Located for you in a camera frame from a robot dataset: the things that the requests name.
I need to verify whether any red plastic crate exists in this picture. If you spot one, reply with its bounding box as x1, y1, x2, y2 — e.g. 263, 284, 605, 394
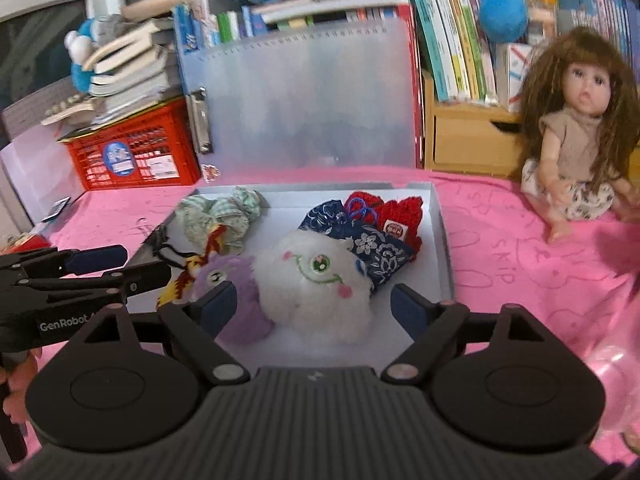
60, 96, 201, 191

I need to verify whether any yellow red knitted charm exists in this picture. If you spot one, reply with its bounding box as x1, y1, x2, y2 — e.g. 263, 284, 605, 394
150, 223, 228, 310

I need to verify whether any pink bunny blanket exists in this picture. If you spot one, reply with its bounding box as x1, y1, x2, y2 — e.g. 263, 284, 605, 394
42, 166, 639, 463

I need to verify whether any green checked scrunchie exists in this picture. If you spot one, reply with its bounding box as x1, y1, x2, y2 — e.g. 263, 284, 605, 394
175, 186, 262, 254

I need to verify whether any row of upright books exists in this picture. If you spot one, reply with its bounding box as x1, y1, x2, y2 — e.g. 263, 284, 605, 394
171, 0, 640, 111

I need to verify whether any wooden drawer shelf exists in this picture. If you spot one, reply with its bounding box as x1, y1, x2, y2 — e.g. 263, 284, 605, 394
422, 69, 640, 181

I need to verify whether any navy floral fabric pouch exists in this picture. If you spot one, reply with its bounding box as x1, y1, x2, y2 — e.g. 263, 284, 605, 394
299, 200, 416, 292

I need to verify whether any blue plush ball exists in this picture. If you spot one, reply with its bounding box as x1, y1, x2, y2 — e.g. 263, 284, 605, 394
478, 0, 528, 44

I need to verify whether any red knitted scrunchie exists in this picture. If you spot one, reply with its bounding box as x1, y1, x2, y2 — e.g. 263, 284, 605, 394
344, 191, 423, 254

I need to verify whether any left blue plush toy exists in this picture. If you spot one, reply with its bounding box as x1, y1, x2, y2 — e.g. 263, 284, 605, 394
64, 15, 118, 93

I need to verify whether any person's left hand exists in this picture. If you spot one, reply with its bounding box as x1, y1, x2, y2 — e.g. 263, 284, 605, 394
1, 348, 42, 425

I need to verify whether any purple fluffy plush pouch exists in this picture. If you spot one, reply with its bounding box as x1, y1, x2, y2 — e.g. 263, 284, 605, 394
191, 254, 273, 344

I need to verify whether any clear drinking glass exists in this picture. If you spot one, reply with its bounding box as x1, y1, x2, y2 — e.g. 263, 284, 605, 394
584, 299, 640, 456

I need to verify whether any brown haired baby doll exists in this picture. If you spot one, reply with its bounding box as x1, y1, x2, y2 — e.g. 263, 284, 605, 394
520, 27, 639, 243

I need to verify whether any white shallow cardboard box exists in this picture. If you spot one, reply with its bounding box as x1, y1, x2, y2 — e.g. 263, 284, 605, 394
130, 182, 454, 372

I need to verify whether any white fluffy plush pouch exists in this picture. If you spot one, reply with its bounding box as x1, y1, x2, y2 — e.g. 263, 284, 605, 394
253, 230, 373, 344

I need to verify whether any stack of books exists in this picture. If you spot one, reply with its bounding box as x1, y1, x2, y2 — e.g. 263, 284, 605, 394
41, 0, 192, 128

